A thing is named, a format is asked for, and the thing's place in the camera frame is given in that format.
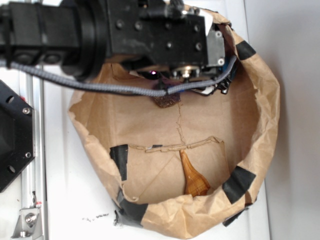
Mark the dark brown rock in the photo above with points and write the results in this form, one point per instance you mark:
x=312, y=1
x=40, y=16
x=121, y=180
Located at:
x=168, y=100

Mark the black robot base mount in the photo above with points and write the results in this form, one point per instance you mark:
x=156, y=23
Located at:
x=16, y=135

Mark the aluminium extrusion rail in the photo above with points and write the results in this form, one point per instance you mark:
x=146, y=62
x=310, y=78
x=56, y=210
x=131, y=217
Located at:
x=32, y=222

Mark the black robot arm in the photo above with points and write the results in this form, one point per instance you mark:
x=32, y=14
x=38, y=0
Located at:
x=68, y=44

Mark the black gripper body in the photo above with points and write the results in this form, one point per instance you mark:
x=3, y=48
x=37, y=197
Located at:
x=180, y=47

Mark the brown paper bag tray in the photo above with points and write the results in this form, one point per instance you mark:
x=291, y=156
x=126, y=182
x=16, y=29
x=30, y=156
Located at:
x=134, y=146

